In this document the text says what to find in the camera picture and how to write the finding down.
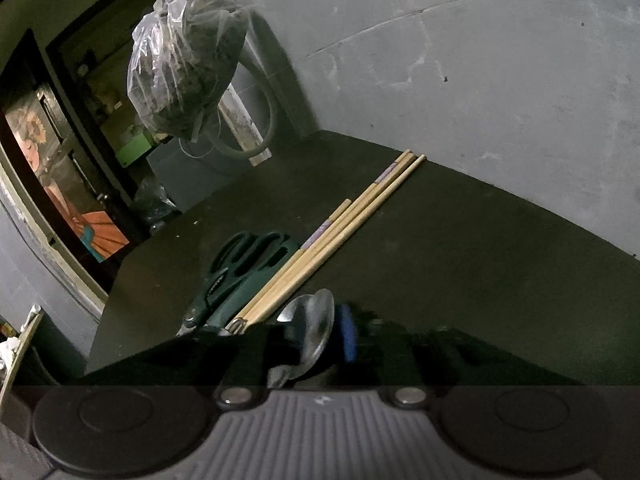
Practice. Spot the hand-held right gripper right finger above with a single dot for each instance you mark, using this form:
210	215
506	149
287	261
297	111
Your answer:
346	332

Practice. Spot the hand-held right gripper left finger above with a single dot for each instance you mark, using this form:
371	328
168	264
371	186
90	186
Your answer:
255	355

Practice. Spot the metal spoon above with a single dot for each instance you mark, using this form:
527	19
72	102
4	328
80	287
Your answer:
312	325

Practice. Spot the dark green scissors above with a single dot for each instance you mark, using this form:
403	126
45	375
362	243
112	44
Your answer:
215	292

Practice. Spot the plain wooden chopstick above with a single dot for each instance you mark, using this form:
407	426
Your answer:
371	209
370	201

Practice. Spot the dark grey cabinet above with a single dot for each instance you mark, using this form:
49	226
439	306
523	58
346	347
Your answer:
200	180

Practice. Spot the orange figure poster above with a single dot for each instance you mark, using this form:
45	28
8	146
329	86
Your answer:
100	235

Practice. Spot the white tube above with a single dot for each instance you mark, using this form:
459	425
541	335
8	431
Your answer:
34	311

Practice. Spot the wooden shelf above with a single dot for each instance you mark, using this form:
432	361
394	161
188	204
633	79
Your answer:
22	355

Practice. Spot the green box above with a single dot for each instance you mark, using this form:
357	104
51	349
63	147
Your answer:
135	152

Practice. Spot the white cloth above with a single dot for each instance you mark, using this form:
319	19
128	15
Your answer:
7	350

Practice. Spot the dark wooden door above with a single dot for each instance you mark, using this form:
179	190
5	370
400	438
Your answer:
75	170

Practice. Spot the clear plastic bag dark contents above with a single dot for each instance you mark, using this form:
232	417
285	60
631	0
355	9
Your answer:
185	60

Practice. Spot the storage shelving unit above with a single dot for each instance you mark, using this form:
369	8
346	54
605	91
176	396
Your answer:
100	60

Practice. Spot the pale door frame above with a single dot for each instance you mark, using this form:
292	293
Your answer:
245	125

